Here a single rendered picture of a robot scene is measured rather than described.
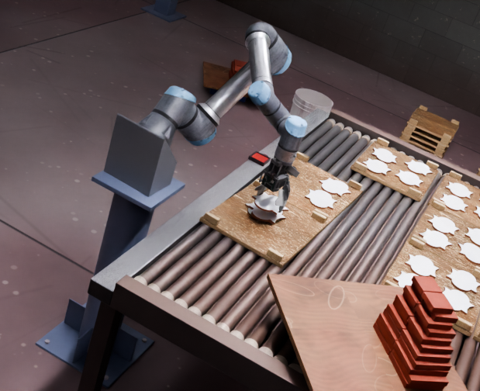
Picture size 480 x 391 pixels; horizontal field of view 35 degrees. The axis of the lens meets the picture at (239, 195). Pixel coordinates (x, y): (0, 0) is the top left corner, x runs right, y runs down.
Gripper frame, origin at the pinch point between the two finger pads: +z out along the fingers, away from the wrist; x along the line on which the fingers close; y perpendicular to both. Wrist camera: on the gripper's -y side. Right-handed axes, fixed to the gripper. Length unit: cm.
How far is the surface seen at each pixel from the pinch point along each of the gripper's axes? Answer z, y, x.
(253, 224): 7.7, 6.8, 0.6
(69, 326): 100, 24, -61
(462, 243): 7, -73, 51
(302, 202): 7.6, -26.4, -0.8
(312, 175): 8, -50, -13
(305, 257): 9.4, 1.4, 22.2
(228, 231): 7.7, 20.0, -0.7
